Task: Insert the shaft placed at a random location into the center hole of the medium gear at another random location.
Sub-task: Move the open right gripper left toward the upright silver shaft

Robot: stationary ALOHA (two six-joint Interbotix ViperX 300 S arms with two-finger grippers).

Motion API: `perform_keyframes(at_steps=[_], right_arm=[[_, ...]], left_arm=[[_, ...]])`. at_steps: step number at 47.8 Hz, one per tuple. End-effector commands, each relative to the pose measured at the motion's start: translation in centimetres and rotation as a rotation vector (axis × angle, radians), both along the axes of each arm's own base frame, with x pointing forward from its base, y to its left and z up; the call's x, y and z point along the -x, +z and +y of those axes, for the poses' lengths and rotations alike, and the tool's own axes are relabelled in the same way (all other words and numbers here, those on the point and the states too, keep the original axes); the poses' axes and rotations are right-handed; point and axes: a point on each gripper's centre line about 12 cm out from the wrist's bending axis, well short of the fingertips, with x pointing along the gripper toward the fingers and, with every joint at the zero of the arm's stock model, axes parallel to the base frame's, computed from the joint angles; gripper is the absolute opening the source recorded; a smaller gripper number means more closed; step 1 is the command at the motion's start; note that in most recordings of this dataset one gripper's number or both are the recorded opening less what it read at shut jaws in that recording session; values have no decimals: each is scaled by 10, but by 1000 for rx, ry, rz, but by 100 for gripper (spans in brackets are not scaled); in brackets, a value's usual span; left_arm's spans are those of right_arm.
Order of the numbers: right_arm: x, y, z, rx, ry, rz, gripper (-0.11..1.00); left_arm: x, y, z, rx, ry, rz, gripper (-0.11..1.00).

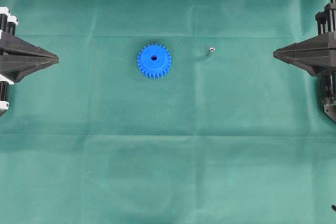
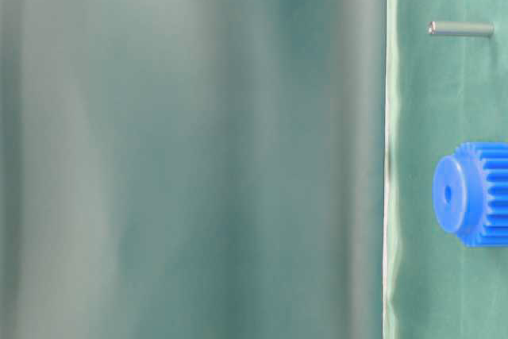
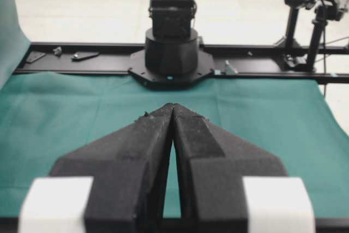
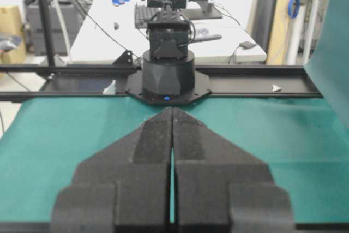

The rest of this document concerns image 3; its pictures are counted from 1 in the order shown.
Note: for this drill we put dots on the flat black bracket plate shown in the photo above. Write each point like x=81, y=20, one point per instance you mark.
x=80, y=56

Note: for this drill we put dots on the black camera stand post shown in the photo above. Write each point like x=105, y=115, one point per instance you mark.
x=288, y=42

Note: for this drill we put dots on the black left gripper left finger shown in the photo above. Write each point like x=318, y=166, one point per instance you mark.
x=104, y=186

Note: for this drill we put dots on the small black bracket plate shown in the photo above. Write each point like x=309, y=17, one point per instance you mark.
x=34, y=56

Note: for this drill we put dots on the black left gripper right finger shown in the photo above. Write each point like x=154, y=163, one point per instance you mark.
x=227, y=184

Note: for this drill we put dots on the black aluminium rail frame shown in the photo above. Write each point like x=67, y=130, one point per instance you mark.
x=251, y=61

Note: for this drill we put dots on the green table cloth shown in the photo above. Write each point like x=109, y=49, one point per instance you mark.
x=46, y=115

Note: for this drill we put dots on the small metal corner bracket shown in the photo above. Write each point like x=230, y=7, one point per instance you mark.
x=229, y=69

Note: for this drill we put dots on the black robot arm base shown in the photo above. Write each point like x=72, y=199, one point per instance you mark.
x=172, y=54

